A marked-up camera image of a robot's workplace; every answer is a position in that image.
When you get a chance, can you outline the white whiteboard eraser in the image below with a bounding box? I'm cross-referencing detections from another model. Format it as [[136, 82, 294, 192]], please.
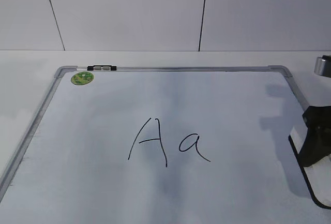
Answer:
[[288, 125, 330, 210]]

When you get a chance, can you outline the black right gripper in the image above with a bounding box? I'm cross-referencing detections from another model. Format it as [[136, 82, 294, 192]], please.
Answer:
[[298, 106, 330, 167]]

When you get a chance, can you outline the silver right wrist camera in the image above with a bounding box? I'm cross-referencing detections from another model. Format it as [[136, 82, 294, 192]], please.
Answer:
[[314, 55, 331, 78]]

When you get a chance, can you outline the white board with aluminium frame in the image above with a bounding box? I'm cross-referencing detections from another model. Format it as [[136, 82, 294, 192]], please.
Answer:
[[1, 66, 330, 223]]

